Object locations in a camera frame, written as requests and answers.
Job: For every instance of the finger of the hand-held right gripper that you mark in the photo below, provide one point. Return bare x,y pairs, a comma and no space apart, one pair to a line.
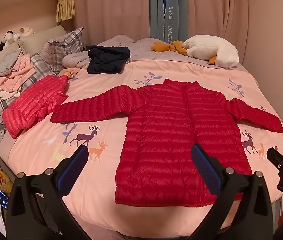
277,158

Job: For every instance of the navy garment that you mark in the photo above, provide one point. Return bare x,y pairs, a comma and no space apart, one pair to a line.
106,60

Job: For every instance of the folded coral puffer jacket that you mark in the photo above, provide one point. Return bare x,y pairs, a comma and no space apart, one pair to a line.
31,105

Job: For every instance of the blue-grey printed curtain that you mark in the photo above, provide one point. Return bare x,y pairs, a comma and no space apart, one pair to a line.
169,7

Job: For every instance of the beige curtain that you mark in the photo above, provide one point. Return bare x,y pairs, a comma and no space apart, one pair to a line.
111,10
214,7

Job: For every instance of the pink deer printed blanket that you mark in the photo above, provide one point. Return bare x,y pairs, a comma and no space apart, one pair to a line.
101,105

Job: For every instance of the plaid pillow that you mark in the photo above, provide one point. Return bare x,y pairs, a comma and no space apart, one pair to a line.
38,65
61,47

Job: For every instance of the orange printed cloth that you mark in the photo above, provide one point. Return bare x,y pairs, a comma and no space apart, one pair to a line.
69,72

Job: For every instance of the beige pillow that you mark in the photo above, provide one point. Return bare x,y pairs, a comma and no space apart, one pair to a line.
39,37

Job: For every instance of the grey bed sheet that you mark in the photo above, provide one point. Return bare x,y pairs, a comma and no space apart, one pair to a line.
141,47

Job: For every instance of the straw fringe hanging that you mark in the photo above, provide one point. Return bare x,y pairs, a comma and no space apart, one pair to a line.
66,7

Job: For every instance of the white teddy bear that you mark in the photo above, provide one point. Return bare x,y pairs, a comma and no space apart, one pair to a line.
8,38

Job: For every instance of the lavender garment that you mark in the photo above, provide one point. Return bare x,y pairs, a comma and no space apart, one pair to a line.
75,58

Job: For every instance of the white goose plush toy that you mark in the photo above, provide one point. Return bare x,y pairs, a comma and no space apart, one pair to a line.
211,50

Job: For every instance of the grey garment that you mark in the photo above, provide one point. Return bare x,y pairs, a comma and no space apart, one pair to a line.
6,65

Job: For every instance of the red puffer jacket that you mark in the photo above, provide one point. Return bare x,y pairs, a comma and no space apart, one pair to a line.
171,130

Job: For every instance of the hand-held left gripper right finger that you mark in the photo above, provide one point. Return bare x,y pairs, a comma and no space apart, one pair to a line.
206,170

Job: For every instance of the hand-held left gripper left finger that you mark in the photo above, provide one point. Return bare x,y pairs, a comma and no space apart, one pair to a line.
74,165

